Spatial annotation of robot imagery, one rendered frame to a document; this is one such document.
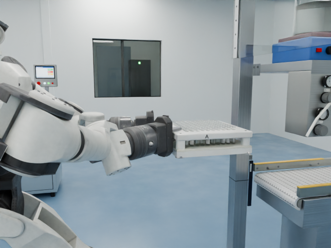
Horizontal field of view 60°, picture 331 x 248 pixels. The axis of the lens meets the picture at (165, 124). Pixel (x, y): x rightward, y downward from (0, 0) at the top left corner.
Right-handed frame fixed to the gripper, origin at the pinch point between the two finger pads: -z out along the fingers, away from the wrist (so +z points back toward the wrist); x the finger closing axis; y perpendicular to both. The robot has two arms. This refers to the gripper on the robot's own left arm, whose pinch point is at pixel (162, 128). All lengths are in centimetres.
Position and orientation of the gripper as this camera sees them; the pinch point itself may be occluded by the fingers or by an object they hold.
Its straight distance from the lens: 100.1
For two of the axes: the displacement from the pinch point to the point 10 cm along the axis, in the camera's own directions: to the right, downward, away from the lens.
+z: -9.9, 0.3, -1.0
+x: 0.2, 9.9, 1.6
